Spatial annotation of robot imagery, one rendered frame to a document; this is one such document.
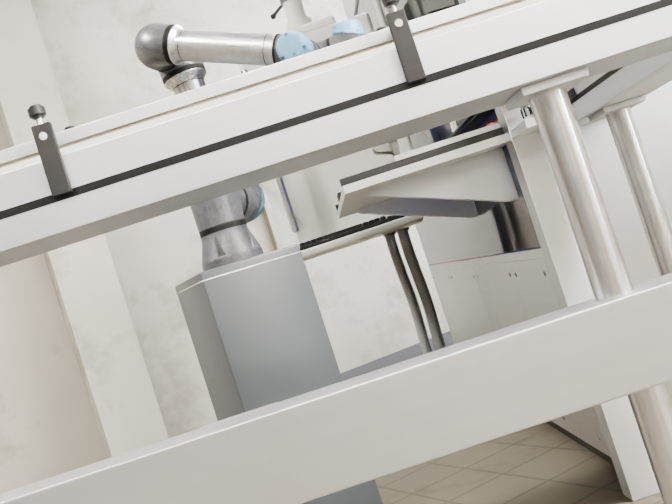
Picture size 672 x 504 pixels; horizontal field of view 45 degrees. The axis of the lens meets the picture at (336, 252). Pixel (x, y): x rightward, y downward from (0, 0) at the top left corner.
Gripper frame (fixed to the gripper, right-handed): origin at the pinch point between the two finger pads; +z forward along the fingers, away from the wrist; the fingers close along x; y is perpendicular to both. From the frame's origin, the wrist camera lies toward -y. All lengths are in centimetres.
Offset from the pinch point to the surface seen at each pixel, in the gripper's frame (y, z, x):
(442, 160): -7.7, 5.1, 11.0
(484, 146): -18.0, 5.0, 11.1
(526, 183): -24.1, 16.1, 12.4
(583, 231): -7, 27, 90
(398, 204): -2.0, 7.9, -47.5
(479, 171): -17.0, 9.5, 2.5
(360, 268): 1, 22, -316
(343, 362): 30, 74, -303
